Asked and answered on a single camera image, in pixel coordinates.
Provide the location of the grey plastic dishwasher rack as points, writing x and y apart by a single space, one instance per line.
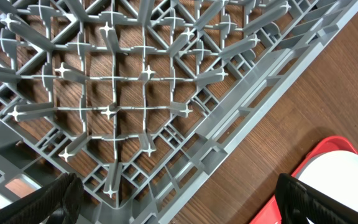
144 100

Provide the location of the large light blue plate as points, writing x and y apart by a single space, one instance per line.
334 174

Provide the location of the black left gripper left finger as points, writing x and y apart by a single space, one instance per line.
57 202

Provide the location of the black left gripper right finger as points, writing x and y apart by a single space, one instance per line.
299 203

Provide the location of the red plastic serving tray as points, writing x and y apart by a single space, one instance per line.
270 213

